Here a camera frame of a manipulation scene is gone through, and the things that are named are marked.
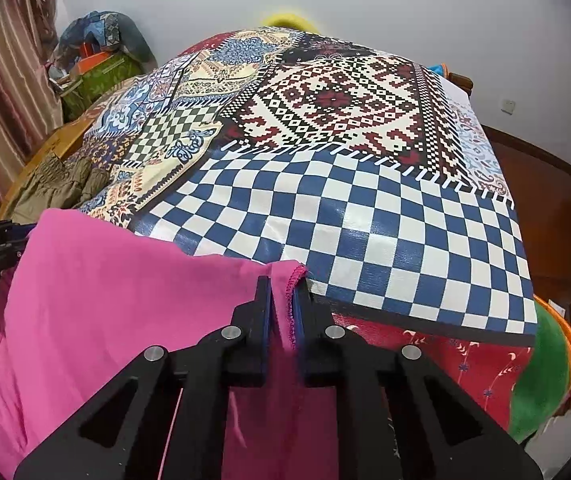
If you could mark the orange box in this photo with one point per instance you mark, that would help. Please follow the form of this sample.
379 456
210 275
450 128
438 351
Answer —
92 57

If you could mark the blue patterned cloth bundle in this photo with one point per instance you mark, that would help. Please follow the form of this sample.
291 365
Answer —
105 25

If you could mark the white wall outlet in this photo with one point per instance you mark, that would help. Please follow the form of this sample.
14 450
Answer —
507 105

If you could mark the striped brown curtain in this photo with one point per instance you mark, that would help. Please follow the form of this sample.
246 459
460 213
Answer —
5 60

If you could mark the wooden bed frame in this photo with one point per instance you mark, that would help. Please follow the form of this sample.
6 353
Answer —
50 145

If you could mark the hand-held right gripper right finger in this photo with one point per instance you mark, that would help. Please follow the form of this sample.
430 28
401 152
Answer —
298 330

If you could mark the yellow round object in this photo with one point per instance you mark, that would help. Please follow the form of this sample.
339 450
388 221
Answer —
290 17

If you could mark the patchwork patterned blanket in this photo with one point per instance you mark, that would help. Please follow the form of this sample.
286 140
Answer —
365 210

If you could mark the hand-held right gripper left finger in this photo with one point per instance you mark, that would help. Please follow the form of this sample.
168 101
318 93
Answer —
265 320

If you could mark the olive green pants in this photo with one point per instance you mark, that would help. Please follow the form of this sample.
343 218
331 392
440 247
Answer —
55 185

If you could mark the red floral blanket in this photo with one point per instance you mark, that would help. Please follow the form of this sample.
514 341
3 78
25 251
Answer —
465 370

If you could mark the pink pants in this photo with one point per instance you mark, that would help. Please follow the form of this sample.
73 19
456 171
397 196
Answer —
115 300

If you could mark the green plush cloth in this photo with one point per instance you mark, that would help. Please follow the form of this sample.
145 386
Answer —
545 375

